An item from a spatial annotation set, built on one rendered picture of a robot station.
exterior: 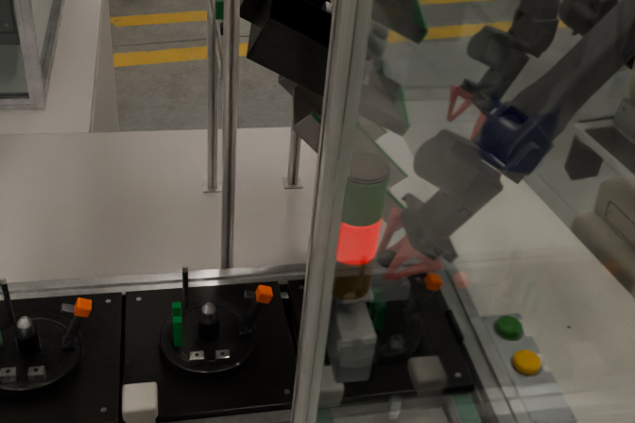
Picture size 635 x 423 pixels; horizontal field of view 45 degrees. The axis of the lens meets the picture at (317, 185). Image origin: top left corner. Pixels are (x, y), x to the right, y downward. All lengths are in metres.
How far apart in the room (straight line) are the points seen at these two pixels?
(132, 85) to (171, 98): 0.22
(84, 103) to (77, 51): 0.27
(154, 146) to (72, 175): 0.19
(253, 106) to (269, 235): 2.11
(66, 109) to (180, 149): 0.32
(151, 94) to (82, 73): 1.63
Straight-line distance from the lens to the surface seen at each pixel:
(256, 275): 1.26
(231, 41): 1.06
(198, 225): 1.51
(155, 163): 1.68
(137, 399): 1.06
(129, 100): 3.60
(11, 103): 1.90
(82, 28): 2.27
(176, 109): 3.52
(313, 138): 1.20
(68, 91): 1.96
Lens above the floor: 1.82
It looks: 36 degrees down
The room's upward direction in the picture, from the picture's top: 6 degrees clockwise
